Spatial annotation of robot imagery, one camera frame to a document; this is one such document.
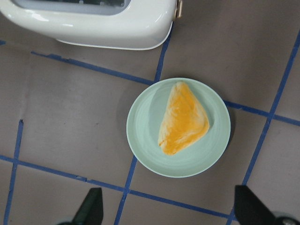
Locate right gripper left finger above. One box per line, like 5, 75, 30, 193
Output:
71, 187, 104, 225

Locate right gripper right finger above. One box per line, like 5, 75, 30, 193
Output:
234, 185, 278, 225

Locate white toaster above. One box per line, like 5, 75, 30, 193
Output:
0, 0, 183, 51

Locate light green plate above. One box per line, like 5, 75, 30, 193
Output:
126, 77, 231, 178

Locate triangular bread on plate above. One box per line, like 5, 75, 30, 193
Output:
157, 82, 210, 155

